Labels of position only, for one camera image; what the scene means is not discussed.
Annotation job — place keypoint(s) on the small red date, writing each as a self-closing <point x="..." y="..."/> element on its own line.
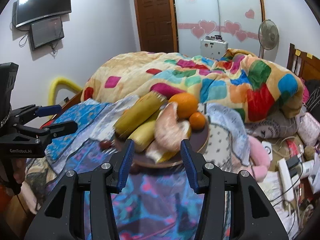
<point x="105" y="144"/>
<point x="135" y="169"/>

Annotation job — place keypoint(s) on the wooden bed frame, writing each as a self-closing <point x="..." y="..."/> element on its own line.
<point x="70" y="102"/>

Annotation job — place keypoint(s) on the yellow foam tube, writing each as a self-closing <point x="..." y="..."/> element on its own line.
<point x="53" y="90"/>

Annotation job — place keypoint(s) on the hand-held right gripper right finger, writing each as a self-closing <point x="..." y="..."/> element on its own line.
<point x="188" y="166"/>

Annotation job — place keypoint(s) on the white dotted cloth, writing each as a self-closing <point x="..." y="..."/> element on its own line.
<point x="225" y="135"/>

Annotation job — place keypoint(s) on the brown wooden door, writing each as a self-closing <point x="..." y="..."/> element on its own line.
<point x="155" y="17"/>

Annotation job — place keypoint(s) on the pink patterned cushion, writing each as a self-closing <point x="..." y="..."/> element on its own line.
<point x="311" y="130"/>

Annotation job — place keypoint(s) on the colourful patchwork blanket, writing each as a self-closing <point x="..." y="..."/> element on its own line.
<point x="150" y="75"/>

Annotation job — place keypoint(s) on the person's left hand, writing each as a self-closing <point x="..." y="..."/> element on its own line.
<point x="19" y="171"/>

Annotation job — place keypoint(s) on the white power strip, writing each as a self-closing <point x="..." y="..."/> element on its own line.
<point x="285" y="180"/>

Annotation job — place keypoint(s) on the large plain orange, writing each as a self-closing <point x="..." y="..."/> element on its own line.
<point x="185" y="105"/>

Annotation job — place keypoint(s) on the yellow corn cob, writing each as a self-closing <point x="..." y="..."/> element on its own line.
<point x="138" y="117"/>

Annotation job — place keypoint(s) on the pink plush toy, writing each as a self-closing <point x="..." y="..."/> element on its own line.
<point x="260" y="155"/>

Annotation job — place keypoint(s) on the black backpack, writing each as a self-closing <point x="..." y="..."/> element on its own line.
<point x="313" y="95"/>

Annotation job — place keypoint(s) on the frosted sliding wardrobe door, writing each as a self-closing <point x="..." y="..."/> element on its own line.
<point x="237" y="2"/>
<point x="197" y="5"/>

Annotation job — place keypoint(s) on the purple patterned tablecloth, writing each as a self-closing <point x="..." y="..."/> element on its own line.
<point x="155" y="192"/>

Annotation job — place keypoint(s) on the wooden bed headboard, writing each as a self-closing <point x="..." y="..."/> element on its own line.
<point x="310" y="67"/>

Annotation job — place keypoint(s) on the grey pillow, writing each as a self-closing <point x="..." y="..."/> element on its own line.
<point x="275" y="125"/>

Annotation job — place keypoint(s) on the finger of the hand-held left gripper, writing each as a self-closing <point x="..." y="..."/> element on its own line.
<point x="48" y="110"/>
<point x="61" y="128"/>

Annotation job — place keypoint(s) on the small orange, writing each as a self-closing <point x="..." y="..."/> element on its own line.
<point x="198" y="121"/>

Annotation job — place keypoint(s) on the white charger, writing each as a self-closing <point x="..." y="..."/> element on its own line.
<point x="267" y="148"/>

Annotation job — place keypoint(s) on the small black wall monitor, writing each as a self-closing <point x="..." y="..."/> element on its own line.
<point x="46" y="32"/>

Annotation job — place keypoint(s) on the large black wall television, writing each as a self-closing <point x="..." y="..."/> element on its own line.
<point x="42" y="5"/>

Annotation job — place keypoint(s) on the white hard case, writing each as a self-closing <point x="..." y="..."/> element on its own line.
<point x="212" y="47"/>

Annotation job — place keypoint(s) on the yellow sticky note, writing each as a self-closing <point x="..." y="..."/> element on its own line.
<point x="309" y="55"/>
<point x="298" y="52"/>

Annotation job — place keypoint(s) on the white standing fan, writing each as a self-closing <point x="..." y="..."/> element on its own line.
<point x="268" y="35"/>

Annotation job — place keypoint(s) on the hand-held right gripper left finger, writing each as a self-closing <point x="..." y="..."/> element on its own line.
<point x="125" y="166"/>

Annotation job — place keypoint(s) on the purple round plate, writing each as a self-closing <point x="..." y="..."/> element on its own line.
<point x="200" y="136"/>

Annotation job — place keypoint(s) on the yellow banana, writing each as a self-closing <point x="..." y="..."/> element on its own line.
<point x="146" y="135"/>

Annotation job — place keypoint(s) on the peeled pomelo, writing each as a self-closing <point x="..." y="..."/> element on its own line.
<point x="167" y="130"/>

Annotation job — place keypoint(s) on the white small box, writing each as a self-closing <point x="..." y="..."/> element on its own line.
<point x="311" y="168"/>

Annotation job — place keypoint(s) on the blue patterned cloth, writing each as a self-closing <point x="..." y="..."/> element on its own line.
<point x="75" y="115"/>

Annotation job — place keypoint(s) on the black power adapter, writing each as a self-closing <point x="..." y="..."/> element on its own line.
<point x="293" y="162"/>

